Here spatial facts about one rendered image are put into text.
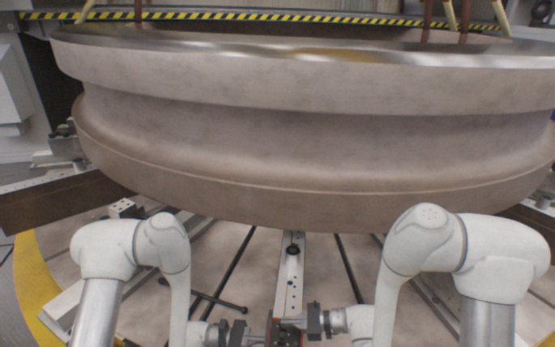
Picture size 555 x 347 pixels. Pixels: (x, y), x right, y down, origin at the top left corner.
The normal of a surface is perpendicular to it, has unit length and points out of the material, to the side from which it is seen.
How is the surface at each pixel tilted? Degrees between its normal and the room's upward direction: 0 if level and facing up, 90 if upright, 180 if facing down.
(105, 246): 37
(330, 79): 90
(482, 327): 60
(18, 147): 90
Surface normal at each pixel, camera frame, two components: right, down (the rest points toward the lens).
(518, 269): 0.02, -0.06
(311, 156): -0.08, 0.37
